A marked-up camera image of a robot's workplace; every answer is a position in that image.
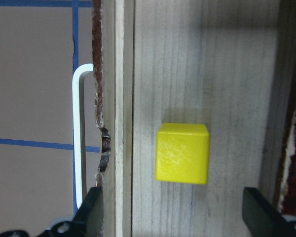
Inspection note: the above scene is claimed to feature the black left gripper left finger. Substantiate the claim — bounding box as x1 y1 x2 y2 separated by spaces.
72 187 104 237

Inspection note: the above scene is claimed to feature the brown paper table cover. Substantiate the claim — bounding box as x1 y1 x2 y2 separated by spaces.
0 0 92 236

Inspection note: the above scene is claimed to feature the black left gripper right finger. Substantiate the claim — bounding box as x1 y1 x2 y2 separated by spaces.
242 187 296 237

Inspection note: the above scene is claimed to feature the light wooden drawer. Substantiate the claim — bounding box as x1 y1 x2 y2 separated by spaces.
92 0 296 237

